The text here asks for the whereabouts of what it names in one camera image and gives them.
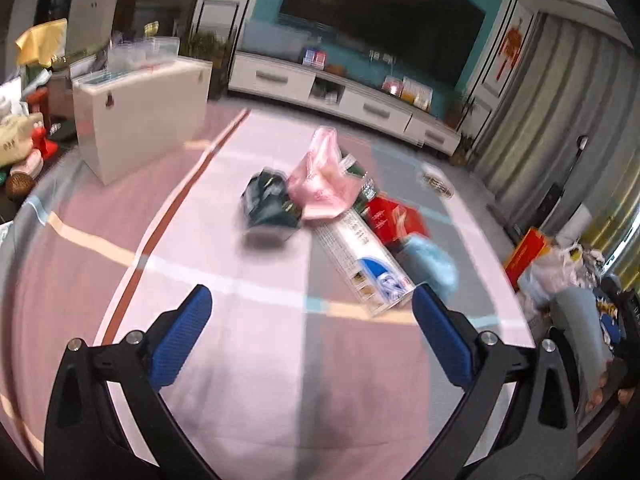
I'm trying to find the red glossy packet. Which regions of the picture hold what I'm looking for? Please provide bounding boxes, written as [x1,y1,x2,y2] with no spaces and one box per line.
[364,196,430,246]

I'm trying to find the translucent white plastic bag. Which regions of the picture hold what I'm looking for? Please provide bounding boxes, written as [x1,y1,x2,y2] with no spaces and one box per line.
[517,242,606,311]

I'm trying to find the round dark dish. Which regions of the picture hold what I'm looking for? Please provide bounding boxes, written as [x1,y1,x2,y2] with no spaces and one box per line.
[419,162,455,200]

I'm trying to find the yellow cloth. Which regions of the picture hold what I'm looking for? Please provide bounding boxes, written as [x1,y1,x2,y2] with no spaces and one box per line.
[15,18,68,67]

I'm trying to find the dark printed cloth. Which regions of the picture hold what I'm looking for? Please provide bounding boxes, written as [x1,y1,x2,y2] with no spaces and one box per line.
[595,275,640,348]

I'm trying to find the red toy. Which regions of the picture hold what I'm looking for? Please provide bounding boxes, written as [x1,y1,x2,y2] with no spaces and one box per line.
[31,125,58,160]

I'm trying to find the grey curtain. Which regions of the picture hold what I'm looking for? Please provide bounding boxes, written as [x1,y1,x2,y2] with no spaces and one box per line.
[472,10,640,241]

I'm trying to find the tall green potted plant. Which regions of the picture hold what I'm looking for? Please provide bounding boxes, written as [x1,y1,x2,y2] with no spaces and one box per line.
[182,30,233,101]

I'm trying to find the white television cabinet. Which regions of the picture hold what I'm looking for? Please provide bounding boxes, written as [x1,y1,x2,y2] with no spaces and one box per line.
[227,51,462,156]

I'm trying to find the cream plush toy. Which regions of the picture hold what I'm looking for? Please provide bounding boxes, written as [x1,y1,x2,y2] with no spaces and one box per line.
[0,112,46,166]

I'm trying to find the large black television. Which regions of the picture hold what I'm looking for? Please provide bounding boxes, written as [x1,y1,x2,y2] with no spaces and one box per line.
[277,0,487,88]

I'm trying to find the red wall decoration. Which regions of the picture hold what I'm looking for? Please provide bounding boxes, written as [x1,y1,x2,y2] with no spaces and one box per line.
[497,17,523,81]

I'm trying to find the dark green packet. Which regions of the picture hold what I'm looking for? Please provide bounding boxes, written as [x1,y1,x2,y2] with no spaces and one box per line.
[241,170,305,231]

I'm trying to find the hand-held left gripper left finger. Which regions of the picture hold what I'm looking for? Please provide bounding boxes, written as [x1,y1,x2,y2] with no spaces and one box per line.
[44,284,221,480]

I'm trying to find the pink grey patterned mat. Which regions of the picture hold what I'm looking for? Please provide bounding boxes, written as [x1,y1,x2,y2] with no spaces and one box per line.
[0,100,536,480]

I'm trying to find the green plastic bottle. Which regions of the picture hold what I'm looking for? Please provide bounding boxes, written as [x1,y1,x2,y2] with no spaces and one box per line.
[340,152,377,212]

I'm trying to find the orange red box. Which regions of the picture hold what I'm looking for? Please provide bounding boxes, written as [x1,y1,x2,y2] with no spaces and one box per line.
[504,227,556,291]

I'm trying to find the brown round ball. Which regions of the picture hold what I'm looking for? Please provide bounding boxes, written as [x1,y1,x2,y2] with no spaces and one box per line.
[6,172,35,201]

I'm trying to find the light blue plastic bag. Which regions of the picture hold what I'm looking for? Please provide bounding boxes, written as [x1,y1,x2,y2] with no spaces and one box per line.
[400,234,460,301]

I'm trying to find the person's grey trouser leg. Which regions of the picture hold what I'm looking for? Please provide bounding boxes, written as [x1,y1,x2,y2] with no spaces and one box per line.
[552,287,617,396]

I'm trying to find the small green potted plant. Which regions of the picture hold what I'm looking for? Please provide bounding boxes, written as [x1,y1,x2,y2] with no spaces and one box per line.
[445,92,481,131]

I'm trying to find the pink plastic bag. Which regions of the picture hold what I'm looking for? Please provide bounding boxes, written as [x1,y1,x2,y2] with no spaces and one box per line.
[287,126,363,221]

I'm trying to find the colourful boxes on cabinet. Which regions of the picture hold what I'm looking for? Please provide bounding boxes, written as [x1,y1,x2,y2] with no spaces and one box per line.
[384,75,434,110]

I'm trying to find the person's bare foot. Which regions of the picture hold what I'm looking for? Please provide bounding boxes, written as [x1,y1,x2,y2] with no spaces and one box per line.
[582,372,640,413]

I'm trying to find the long white carton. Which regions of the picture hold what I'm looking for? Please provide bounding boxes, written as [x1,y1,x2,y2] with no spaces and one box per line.
[314,209,417,318]

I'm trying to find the clear plastic containers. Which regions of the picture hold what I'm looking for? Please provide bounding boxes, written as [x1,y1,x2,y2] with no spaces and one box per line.
[107,35,180,73]

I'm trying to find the white storage box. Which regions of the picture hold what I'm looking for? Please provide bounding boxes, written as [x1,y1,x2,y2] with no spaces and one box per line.
[72,57,213,186]

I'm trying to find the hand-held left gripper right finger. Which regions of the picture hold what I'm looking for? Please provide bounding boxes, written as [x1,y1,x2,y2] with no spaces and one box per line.
[407,283,581,480]

